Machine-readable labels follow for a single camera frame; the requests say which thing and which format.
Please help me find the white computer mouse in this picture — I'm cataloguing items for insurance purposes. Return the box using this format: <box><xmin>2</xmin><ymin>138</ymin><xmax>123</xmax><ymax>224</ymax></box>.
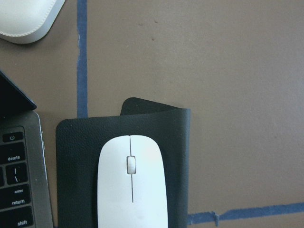
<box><xmin>97</xmin><ymin>135</ymin><xmax>168</xmax><ymax>228</ymax></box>

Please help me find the black mouse pad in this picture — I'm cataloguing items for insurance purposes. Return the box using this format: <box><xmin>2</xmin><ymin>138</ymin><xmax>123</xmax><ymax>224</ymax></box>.
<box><xmin>56</xmin><ymin>97</ymin><xmax>191</xmax><ymax>228</ymax></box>

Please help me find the grey laptop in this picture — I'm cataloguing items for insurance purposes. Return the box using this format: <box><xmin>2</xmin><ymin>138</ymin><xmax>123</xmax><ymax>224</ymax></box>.
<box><xmin>0</xmin><ymin>73</ymin><xmax>54</xmax><ymax>228</ymax></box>

